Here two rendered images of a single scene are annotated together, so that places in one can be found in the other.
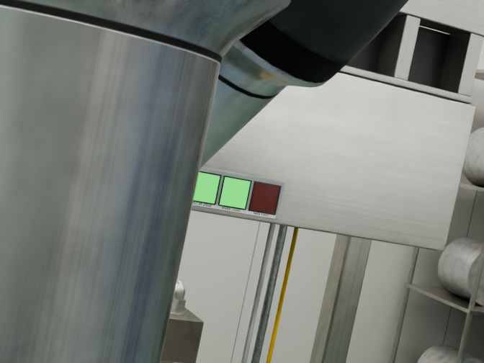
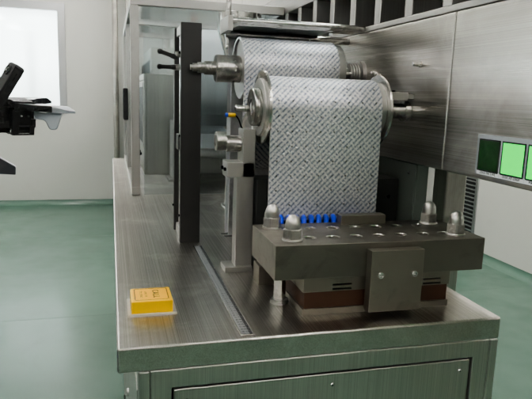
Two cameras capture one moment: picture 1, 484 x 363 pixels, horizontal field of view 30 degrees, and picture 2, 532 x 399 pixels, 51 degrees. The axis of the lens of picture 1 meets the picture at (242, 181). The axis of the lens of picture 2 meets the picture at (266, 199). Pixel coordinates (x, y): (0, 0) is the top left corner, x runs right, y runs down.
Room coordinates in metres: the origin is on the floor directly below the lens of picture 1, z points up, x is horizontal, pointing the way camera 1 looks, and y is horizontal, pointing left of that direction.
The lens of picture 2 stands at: (1.33, -0.88, 1.27)
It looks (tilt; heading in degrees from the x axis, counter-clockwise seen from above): 10 degrees down; 98
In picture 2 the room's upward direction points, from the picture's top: 2 degrees clockwise
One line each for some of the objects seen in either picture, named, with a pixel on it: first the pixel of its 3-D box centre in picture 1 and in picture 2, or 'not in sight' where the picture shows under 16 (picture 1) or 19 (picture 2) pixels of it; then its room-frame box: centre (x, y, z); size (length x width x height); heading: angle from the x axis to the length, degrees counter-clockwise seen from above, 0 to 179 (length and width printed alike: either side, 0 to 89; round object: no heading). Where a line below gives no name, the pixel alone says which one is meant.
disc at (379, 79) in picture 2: not in sight; (375, 110); (1.38, 0.37, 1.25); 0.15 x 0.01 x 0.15; 114
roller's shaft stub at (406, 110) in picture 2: not in sight; (392, 111); (1.42, 0.38, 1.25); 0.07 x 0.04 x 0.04; 24
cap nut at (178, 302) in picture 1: (174, 295); (292, 227); (1.24, 0.06, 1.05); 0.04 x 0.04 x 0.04
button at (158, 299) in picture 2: not in sight; (150, 300); (1.00, 0.03, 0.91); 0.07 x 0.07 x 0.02; 24
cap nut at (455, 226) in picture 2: not in sight; (456, 222); (1.54, 0.19, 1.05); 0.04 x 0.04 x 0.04
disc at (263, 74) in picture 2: not in sight; (261, 107); (1.15, 0.26, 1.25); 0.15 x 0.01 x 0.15; 114
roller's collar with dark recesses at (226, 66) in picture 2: not in sight; (227, 68); (1.03, 0.48, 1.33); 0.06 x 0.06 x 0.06; 24
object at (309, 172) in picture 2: not in sight; (324, 178); (1.28, 0.26, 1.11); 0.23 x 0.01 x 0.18; 24
